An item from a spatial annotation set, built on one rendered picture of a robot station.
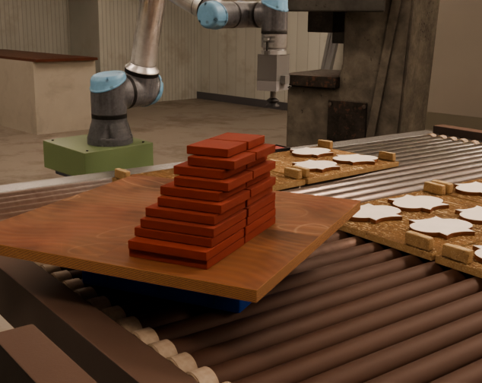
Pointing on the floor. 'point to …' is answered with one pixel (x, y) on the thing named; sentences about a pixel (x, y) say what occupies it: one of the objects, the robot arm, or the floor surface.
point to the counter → (38, 90)
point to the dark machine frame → (32, 359)
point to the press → (365, 71)
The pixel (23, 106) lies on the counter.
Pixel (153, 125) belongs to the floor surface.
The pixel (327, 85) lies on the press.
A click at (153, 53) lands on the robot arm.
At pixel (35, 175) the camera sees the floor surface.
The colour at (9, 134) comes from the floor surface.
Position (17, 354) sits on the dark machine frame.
